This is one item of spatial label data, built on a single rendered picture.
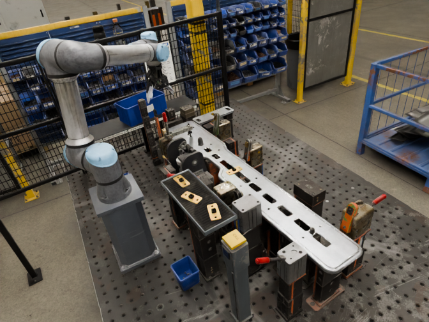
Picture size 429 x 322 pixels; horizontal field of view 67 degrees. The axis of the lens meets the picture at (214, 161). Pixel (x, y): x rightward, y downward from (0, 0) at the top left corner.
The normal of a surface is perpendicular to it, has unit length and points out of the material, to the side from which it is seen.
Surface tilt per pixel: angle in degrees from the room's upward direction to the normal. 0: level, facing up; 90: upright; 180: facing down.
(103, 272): 0
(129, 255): 90
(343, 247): 0
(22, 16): 90
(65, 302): 0
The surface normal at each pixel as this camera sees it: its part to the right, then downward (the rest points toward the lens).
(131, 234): 0.47, 0.46
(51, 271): -0.11, -0.82
